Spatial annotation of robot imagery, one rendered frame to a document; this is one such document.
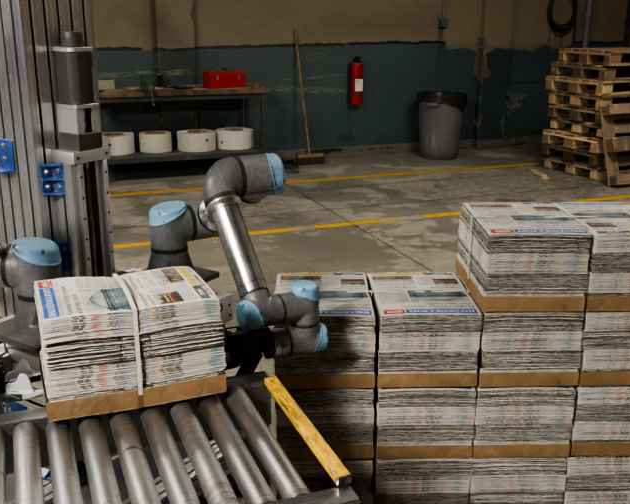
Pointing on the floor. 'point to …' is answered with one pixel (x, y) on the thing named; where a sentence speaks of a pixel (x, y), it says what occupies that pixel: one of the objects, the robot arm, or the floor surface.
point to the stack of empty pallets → (590, 74)
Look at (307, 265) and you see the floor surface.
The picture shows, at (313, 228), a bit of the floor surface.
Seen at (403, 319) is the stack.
